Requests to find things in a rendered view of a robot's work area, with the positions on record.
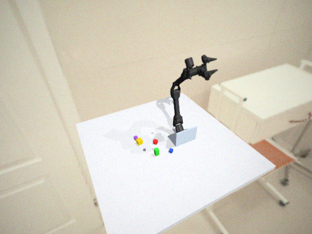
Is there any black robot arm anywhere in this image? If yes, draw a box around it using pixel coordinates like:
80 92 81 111
170 57 209 133

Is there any yellow block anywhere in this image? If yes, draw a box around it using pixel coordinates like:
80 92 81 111
136 138 143 145

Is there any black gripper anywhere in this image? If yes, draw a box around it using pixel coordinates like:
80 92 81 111
195 55 218 80

